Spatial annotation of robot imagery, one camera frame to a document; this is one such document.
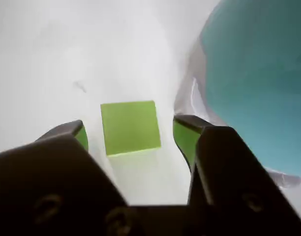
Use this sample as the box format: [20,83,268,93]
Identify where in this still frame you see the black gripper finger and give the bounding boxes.
[172,114,301,236]
[0,119,141,236]

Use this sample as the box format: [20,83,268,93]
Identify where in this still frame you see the green lego block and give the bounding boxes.
[100,100,162,156]

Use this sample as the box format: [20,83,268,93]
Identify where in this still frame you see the teal whale shaped bin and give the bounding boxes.
[174,0,301,189]

